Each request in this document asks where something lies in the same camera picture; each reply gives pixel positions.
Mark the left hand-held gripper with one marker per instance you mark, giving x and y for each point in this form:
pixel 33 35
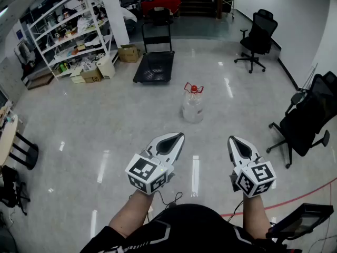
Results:
pixel 143 169

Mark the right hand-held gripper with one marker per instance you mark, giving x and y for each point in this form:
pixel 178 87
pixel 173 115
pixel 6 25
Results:
pixel 259 174

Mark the clear water jug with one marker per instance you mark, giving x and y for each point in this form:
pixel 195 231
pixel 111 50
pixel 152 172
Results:
pixel 193 107

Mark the black platform trolley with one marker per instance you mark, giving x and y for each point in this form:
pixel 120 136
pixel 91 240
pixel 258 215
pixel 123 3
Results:
pixel 154 70

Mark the person's left forearm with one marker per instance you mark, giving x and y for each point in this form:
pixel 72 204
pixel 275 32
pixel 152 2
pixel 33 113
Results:
pixel 129 215

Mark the person's right forearm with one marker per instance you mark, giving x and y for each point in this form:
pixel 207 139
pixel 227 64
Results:
pixel 255 217

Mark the black office chair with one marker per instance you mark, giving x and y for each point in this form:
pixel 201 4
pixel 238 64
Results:
pixel 305 125
pixel 259 38

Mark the person's black clothing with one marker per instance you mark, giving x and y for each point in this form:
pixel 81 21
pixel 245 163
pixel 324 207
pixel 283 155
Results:
pixel 189 231

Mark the teal dustpan and broom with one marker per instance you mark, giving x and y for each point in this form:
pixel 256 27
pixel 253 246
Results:
pixel 306 84

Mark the black flat monitor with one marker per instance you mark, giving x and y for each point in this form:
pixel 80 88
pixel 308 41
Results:
pixel 302 221

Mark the open cardboard box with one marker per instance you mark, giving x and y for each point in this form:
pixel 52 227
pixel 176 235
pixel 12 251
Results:
pixel 129 54

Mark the cream plastic bin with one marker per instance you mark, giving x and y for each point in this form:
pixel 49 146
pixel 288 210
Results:
pixel 105 67

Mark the printed cardboard box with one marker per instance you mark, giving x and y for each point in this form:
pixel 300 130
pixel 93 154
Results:
pixel 92 77

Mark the white plastic bag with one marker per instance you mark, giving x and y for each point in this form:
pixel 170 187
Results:
pixel 89 67

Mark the stack of white flat boxes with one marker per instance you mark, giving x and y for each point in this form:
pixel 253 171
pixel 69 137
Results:
pixel 77 78

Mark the white metal shelving rack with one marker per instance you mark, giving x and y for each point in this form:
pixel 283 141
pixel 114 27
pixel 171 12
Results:
pixel 101 39

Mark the black chair with round back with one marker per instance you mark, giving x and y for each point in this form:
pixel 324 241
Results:
pixel 159 16

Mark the red cloth table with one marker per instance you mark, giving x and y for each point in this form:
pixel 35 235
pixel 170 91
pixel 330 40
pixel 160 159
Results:
pixel 160 3

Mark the low brown wooden crate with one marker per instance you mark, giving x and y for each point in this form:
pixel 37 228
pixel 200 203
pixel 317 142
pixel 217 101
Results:
pixel 40 81

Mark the black bin on metal stand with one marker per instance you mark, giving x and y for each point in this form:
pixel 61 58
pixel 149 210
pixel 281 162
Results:
pixel 227 3

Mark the round wooden table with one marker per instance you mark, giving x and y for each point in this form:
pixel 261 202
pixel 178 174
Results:
pixel 8 138

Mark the black rolling stool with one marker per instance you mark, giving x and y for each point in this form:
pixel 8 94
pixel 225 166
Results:
pixel 10 186

